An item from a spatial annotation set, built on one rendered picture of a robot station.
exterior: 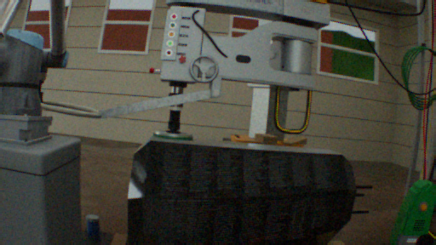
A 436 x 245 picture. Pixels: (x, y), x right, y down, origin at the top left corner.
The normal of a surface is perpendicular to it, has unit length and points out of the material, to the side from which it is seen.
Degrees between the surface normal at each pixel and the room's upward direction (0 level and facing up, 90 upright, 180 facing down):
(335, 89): 90
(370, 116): 90
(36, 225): 90
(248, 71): 90
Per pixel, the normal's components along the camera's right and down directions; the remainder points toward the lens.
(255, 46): 0.12, 0.07
